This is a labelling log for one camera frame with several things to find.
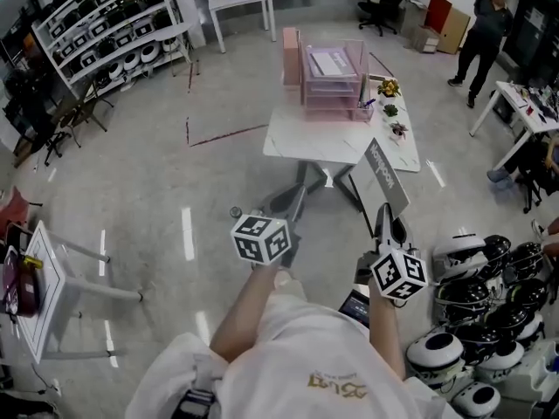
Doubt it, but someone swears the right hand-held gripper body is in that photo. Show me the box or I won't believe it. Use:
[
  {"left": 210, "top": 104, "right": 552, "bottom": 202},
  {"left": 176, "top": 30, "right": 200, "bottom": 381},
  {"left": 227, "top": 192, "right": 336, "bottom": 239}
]
[{"left": 353, "top": 216, "right": 430, "bottom": 301}]

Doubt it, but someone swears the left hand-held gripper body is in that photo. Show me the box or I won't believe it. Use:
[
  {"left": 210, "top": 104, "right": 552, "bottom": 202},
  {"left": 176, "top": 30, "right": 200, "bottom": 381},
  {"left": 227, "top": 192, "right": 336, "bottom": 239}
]
[{"left": 229, "top": 205, "right": 303, "bottom": 266}]

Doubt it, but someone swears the grey notebook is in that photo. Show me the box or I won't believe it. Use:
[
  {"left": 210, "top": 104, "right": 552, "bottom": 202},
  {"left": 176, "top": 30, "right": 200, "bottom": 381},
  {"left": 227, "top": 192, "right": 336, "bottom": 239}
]
[{"left": 348, "top": 137, "right": 411, "bottom": 217}]

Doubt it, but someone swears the pink desk organizer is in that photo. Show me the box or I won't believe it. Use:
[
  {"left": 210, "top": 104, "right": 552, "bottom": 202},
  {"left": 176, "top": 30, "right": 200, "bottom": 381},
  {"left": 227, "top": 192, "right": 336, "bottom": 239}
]
[{"left": 298, "top": 37, "right": 377, "bottom": 124}]

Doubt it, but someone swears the person's left forearm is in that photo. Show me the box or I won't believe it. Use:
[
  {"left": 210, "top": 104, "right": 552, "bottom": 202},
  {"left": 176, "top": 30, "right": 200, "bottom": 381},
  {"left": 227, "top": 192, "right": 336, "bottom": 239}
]
[{"left": 209, "top": 259, "right": 286, "bottom": 362}]

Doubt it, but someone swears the person's right forearm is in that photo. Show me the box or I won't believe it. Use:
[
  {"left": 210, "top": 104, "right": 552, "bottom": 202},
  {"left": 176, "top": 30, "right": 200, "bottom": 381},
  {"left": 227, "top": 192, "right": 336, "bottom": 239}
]
[{"left": 368, "top": 293, "right": 406, "bottom": 384}]

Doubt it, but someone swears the black screen device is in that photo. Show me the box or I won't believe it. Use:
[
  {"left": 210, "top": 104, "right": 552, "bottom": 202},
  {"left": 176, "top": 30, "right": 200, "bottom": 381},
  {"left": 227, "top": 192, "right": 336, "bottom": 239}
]
[{"left": 337, "top": 288, "right": 373, "bottom": 327}]

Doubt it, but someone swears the white marble table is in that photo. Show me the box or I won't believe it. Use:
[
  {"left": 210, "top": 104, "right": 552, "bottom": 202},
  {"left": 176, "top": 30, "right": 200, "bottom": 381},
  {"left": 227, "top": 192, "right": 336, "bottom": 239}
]
[{"left": 261, "top": 75, "right": 422, "bottom": 174}]

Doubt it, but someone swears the pile of black white helmets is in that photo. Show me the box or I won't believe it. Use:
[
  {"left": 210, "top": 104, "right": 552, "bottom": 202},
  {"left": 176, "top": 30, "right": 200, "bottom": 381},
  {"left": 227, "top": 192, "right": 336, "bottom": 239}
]
[{"left": 404, "top": 232, "right": 552, "bottom": 419}]

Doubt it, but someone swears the clear pen holder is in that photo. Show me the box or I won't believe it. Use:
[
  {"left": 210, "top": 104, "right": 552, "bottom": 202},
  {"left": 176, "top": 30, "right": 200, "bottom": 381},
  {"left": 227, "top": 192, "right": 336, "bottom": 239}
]
[{"left": 356, "top": 72, "right": 377, "bottom": 122}]

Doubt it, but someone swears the person's white clothing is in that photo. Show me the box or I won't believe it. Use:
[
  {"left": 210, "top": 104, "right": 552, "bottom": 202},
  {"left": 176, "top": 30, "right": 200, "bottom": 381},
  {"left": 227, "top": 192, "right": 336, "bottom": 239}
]
[{"left": 125, "top": 277, "right": 452, "bottom": 419}]

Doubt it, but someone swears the yellow flower potted plant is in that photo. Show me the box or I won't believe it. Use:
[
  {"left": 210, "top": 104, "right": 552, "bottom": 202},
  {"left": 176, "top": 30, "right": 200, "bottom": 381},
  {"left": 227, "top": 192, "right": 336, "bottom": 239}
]
[{"left": 376, "top": 78, "right": 402, "bottom": 100}]

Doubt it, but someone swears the pink file box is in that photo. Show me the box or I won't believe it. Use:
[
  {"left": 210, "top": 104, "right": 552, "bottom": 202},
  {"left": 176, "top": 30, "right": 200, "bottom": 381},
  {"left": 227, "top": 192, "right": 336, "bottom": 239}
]
[{"left": 281, "top": 26, "right": 303, "bottom": 87}]

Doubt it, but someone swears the white cluttered work table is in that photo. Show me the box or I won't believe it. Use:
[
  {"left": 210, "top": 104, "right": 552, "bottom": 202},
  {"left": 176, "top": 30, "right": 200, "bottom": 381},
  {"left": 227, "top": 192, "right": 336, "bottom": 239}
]
[{"left": 468, "top": 79, "right": 559, "bottom": 170}]

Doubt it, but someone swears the cardboard box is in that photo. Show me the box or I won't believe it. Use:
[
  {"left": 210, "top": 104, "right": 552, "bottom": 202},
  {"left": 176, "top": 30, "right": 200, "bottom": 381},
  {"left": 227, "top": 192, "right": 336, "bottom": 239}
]
[{"left": 411, "top": 24, "right": 441, "bottom": 55}]

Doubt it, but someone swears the round white table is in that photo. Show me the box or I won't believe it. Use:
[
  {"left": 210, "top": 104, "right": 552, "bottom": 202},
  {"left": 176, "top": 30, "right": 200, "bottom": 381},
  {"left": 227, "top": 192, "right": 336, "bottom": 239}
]
[{"left": 147, "top": 21, "right": 203, "bottom": 78}]

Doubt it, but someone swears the brown cardboard board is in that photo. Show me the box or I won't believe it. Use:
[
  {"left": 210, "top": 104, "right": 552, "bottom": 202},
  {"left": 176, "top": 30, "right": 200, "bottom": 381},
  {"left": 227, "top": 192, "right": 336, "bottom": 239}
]
[{"left": 438, "top": 6, "right": 472, "bottom": 56}]

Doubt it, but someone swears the red board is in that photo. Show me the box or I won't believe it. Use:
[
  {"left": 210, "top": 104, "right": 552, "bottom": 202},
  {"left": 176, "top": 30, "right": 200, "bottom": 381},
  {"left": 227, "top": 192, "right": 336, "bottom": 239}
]
[{"left": 424, "top": 0, "right": 459, "bottom": 39}]

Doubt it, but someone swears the black office chair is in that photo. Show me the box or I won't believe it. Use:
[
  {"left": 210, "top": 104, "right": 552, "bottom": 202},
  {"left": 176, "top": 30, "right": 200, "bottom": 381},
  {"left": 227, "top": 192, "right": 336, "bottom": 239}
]
[{"left": 356, "top": 0, "right": 411, "bottom": 38}]

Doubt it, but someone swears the white side table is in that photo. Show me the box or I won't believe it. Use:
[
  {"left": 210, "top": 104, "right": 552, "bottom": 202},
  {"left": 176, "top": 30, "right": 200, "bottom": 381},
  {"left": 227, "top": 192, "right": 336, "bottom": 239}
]
[{"left": 20, "top": 219, "right": 146, "bottom": 364}]

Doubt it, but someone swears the dark red bag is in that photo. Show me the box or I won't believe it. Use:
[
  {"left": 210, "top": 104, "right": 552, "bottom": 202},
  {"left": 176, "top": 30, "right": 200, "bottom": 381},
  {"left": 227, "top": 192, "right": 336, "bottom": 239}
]
[{"left": 0, "top": 251, "right": 41, "bottom": 319}]

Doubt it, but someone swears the white shelf of helmets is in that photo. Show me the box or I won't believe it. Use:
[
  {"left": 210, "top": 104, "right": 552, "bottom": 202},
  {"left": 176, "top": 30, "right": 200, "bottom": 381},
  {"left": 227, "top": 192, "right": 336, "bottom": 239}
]
[{"left": 31, "top": 0, "right": 194, "bottom": 92}]

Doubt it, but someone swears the black swivel chair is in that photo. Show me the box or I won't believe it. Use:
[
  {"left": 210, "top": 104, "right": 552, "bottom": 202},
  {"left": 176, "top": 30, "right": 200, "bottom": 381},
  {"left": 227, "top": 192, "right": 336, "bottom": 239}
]
[{"left": 3, "top": 67, "right": 73, "bottom": 168}]

